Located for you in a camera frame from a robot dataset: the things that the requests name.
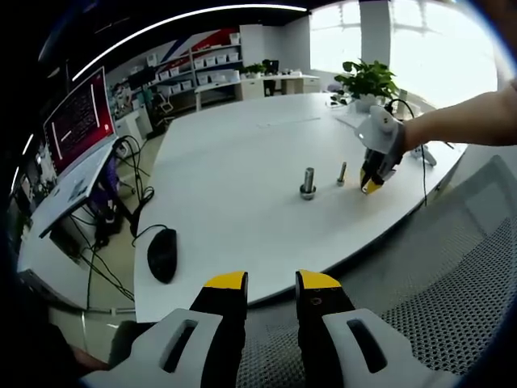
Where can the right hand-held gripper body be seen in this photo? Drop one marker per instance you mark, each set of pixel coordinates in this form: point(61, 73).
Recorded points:
point(377, 133)

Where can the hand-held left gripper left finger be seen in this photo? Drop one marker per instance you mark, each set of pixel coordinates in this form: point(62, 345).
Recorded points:
point(222, 319)

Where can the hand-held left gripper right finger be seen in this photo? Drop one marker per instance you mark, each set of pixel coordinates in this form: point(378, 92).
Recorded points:
point(319, 319)

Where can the small threaded steel stud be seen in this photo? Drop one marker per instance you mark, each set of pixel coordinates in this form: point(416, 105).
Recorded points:
point(342, 174)

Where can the large threaded steel stud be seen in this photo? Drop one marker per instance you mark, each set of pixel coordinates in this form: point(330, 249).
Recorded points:
point(309, 178)

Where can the white plastic part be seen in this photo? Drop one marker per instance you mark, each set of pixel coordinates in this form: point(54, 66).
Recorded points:
point(430, 157)
point(415, 152)

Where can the potted green plant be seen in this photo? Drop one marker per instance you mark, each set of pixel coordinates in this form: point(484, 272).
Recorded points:
point(369, 81)

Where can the black computer mouse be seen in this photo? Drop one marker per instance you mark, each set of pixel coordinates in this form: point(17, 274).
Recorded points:
point(162, 254)

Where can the bright window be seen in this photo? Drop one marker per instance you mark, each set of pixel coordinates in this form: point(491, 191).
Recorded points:
point(436, 52)

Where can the dark cloth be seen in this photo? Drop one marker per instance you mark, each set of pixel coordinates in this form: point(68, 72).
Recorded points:
point(125, 343)

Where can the long white desk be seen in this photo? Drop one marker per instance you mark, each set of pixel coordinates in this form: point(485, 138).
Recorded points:
point(258, 87)

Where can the grey mesh chair back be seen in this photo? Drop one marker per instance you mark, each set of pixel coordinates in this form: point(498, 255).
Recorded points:
point(444, 291)

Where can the person's bare leg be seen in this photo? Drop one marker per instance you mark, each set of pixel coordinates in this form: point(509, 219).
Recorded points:
point(91, 360)

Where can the small potted plant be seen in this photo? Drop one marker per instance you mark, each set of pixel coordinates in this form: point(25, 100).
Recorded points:
point(254, 70)

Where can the ceiling light strip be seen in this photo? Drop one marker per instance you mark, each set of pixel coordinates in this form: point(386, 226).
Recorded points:
point(282, 7)

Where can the purple cloth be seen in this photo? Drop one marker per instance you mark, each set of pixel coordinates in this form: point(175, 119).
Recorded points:
point(107, 194)

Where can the shelf of white storage bins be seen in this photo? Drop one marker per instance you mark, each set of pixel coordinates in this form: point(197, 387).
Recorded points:
point(202, 64)

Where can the white standing desk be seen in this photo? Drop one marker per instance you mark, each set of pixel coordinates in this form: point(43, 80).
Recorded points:
point(76, 182)

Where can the black monitor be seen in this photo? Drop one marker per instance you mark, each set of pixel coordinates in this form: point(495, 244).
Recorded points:
point(141, 77)

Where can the red-screen monitor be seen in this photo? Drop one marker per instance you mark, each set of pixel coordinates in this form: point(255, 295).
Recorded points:
point(81, 121)

